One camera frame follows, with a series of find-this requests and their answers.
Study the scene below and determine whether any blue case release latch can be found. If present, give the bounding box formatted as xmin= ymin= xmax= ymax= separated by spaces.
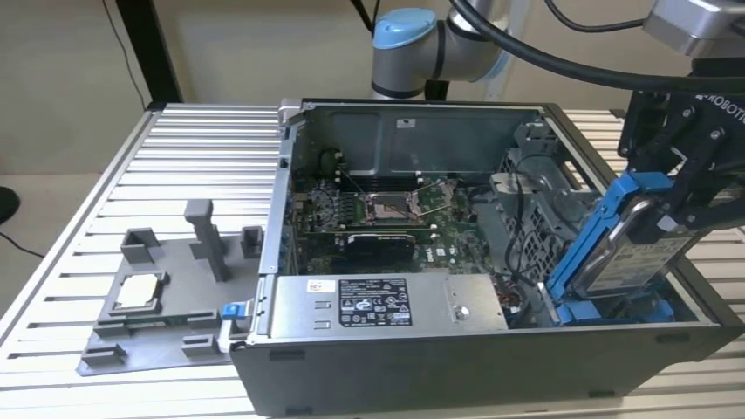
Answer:
xmin=217 ymin=300 xmax=253 ymax=353

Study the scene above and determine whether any black power supply label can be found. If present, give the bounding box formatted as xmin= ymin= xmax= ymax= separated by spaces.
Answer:
xmin=337 ymin=278 xmax=412 ymax=328

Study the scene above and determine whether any CPU socket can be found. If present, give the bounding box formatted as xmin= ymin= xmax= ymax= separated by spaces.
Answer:
xmin=364 ymin=191 xmax=420 ymax=223

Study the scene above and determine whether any black round floor object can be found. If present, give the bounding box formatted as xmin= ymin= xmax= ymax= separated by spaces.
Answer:
xmin=0 ymin=185 xmax=23 ymax=224

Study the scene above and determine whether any black RAM slot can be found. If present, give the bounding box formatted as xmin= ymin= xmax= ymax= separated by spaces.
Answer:
xmin=341 ymin=225 xmax=437 ymax=233
xmin=347 ymin=178 xmax=425 ymax=188
xmin=341 ymin=220 xmax=436 ymax=228

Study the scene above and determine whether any grey power supply unit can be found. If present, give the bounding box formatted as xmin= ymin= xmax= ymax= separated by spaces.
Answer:
xmin=268 ymin=272 xmax=508 ymax=337

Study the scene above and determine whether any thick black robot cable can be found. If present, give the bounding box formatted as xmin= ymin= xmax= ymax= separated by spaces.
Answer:
xmin=447 ymin=0 xmax=745 ymax=91

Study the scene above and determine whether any thin black wall cable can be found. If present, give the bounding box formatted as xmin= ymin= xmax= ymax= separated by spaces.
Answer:
xmin=101 ymin=0 xmax=147 ymax=109

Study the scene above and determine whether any hard disk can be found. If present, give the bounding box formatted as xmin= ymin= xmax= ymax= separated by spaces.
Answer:
xmin=549 ymin=171 xmax=700 ymax=326

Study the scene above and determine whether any grey parts rack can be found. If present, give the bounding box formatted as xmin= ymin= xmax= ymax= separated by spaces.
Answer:
xmin=76 ymin=198 xmax=267 ymax=377

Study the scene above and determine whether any green motherboard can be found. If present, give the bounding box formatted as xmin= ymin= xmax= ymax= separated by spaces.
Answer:
xmin=289 ymin=174 xmax=508 ymax=276

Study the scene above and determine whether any wire locking lever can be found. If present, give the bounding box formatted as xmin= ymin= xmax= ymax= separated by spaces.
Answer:
xmin=341 ymin=169 xmax=368 ymax=196

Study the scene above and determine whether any metal socket cover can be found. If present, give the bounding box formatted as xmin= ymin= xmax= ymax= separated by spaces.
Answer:
xmin=413 ymin=182 xmax=460 ymax=216

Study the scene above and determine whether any black floor cable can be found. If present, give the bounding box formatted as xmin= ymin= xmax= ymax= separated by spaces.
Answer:
xmin=0 ymin=230 xmax=47 ymax=259

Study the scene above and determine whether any grey open PC case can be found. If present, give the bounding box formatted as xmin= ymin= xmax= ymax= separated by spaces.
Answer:
xmin=229 ymin=98 xmax=736 ymax=416

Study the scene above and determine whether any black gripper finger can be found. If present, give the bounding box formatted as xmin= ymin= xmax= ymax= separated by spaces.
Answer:
xmin=630 ymin=126 xmax=745 ymax=244
xmin=616 ymin=91 xmax=694 ymax=171

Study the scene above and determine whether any black post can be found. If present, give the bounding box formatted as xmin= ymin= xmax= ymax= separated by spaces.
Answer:
xmin=115 ymin=0 xmax=183 ymax=105

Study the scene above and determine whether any silver CPU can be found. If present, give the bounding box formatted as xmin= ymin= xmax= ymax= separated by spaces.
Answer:
xmin=115 ymin=277 xmax=161 ymax=309

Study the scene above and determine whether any blue disk carrier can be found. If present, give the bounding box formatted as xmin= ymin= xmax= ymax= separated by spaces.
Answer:
xmin=556 ymin=299 xmax=676 ymax=327

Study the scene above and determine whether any black graphics card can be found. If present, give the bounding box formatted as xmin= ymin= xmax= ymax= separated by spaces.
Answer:
xmin=340 ymin=232 xmax=419 ymax=266

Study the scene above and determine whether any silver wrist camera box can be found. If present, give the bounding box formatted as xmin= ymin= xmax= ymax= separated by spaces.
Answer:
xmin=642 ymin=0 xmax=745 ymax=58

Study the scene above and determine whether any thin black camera cable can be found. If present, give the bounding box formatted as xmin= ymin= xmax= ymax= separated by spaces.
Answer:
xmin=544 ymin=0 xmax=649 ymax=34

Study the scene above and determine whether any black hanging cable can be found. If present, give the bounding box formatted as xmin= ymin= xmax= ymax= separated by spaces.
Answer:
xmin=347 ymin=0 xmax=387 ymax=32

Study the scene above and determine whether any grey perforated drive cage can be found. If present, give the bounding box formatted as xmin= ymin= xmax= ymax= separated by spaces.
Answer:
xmin=473 ymin=146 xmax=589 ymax=280

